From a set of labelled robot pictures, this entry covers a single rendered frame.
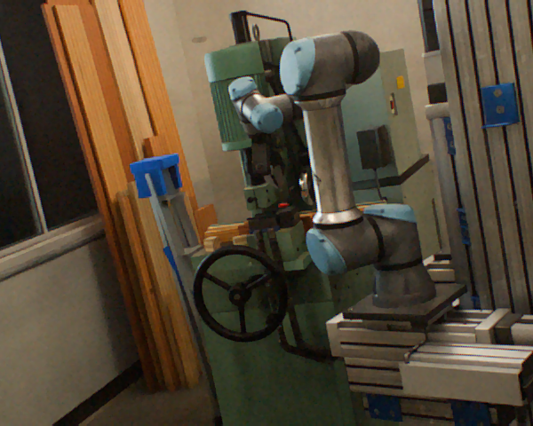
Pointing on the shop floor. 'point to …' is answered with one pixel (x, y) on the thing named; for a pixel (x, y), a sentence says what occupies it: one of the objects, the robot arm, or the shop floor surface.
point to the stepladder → (149, 173)
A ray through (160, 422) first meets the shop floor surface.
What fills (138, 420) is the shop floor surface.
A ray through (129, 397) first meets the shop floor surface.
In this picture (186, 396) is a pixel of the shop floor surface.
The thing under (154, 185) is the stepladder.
